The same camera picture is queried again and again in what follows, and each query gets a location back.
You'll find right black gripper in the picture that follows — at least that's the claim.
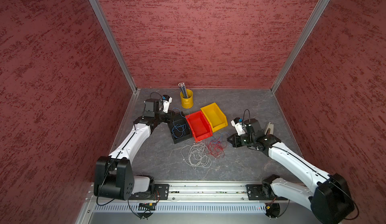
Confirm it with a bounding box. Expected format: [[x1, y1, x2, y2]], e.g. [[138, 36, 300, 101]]
[[226, 132, 255, 148]]

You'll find blue cable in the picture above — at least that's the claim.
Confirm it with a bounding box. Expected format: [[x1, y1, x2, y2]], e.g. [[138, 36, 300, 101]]
[[171, 124, 186, 139], [172, 107, 191, 134]]

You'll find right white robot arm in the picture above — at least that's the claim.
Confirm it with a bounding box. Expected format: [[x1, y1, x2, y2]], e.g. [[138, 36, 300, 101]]
[[227, 117, 359, 224]]

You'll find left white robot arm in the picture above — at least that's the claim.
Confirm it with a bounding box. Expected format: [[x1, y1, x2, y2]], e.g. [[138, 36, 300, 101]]
[[93, 95, 174, 200]]

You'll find black plastic bin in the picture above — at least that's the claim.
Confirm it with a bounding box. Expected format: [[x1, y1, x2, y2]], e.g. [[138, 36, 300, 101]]
[[168, 114, 193, 144]]

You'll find yellow metal cup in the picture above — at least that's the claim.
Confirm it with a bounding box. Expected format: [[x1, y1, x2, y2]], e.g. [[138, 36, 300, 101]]
[[180, 89, 194, 109]]

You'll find yellow plastic bin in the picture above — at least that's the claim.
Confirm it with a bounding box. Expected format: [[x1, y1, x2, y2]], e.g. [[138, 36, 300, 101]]
[[201, 103, 228, 132]]

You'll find bundle of metal rods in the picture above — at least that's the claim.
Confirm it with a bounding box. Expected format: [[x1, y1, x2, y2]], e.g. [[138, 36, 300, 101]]
[[178, 82, 189, 98]]

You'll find red plastic bin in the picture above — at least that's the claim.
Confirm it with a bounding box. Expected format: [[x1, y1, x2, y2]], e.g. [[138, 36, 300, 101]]
[[187, 110, 213, 142]]

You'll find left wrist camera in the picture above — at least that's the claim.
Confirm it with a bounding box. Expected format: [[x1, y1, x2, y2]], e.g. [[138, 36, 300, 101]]
[[161, 95, 172, 113]]

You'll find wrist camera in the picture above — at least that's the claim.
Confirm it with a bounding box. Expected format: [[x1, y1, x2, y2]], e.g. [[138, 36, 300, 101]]
[[231, 117, 245, 136], [161, 95, 172, 113]]

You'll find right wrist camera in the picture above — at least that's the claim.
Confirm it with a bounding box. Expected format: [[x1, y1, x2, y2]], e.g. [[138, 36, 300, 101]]
[[231, 117, 245, 136]]

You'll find red cable tangle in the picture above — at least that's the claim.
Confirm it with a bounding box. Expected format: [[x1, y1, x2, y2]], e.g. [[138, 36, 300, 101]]
[[206, 138, 229, 160]]

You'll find white cable tangle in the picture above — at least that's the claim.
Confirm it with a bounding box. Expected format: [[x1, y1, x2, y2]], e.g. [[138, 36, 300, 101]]
[[180, 142, 212, 169]]

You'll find left corner aluminium post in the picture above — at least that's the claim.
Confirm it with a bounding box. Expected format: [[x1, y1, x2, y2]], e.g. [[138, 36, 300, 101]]
[[88, 0, 138, 94]]

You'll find corner aluminium post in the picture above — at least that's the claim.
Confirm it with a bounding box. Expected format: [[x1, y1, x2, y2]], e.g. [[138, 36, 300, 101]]
[[271, 0, 330, 94], [88, 0, 138, 94]]

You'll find right corner aluminium post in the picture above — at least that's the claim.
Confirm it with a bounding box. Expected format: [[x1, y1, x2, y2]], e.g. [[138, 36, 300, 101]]
[[271, 0, 330, 94]]

